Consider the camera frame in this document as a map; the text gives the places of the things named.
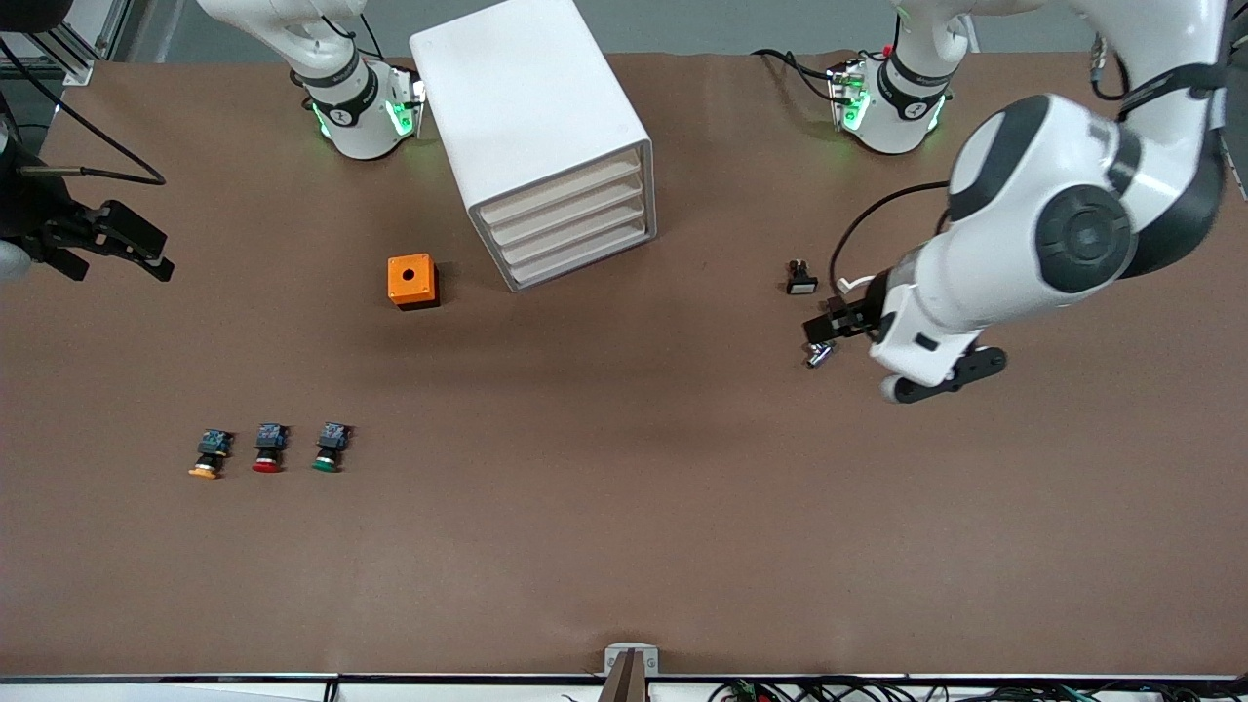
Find white plastic cabinet drawer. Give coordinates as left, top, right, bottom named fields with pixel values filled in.
left=485, top=174, right=646, bottom=247
left=492, top=195, right=649, bottom=266
left=478, top=148, right=644, bottom=227
left=502, top=219, right=653, bottom=290

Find green push button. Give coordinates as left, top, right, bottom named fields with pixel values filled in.
left=311, top=421, right=353, bottom=475

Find yellow push button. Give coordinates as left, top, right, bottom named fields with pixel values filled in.
left=188, top=430, right=235, bottom=481

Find red push button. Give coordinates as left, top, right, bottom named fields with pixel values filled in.
left=252, top=422, right=291, bottom=475

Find white drawer cabinet shell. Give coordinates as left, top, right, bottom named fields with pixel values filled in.
left=408, top=0, right=658, bottom=293

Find orange box with hole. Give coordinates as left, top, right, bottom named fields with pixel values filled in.
left=387, top=253, right=441, bottom=311

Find large table cover sheet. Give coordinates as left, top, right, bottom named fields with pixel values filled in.
left=0, top=51, right=1248, bottom=679

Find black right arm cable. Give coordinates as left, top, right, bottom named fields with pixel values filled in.
left=0, top=34, right=168, bottom=186

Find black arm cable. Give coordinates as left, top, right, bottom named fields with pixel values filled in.
left=0, top=34, right=168, bottom=186
left=829, top=34, right=1229, bottom=293

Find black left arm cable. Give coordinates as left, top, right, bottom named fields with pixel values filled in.
left=829, top=34, right=1229, bottom=293

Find aluminium frame profile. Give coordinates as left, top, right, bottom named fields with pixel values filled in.
left=19, top=0, right=133, bottom=87

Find black base power cable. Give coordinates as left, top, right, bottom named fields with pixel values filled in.
left=751, top=47, right=841, bottom=100

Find black cable bundle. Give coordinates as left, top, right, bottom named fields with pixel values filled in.
left=707, top=678, right=1248, bottom=702

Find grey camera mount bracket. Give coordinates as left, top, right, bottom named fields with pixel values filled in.
left=597, top=643, right=661, bottom=702

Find metal table edge rail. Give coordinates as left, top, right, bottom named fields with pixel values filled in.
left=0, top=673, right=1248, bottom=702

